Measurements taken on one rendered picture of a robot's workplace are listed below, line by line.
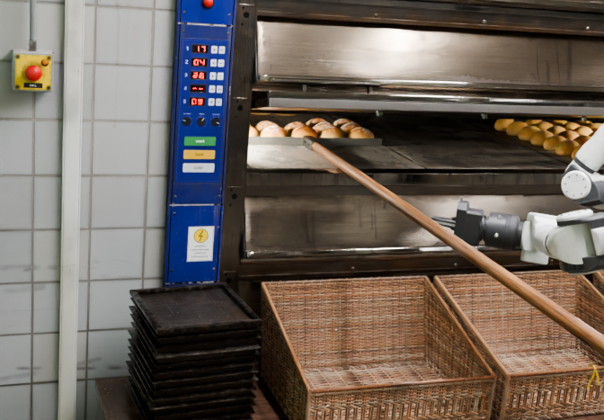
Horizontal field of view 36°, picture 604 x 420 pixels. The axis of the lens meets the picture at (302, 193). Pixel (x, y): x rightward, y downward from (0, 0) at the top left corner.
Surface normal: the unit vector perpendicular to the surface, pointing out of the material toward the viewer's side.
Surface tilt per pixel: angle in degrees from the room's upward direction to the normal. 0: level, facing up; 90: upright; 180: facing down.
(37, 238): 90
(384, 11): 90
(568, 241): 93
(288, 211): 70
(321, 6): 90
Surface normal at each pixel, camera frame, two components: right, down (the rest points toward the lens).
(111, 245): 0.33, 0.26
